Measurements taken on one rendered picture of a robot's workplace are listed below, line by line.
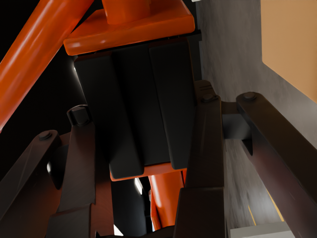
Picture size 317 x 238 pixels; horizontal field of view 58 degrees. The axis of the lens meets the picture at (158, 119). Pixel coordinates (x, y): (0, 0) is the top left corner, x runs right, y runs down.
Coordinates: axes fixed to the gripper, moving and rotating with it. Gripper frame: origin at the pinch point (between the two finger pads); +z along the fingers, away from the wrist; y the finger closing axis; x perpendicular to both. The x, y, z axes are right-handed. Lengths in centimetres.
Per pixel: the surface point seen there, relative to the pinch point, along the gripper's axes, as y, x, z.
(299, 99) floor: 120, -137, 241
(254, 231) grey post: 52, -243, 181
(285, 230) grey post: 82, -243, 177
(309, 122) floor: 120, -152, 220
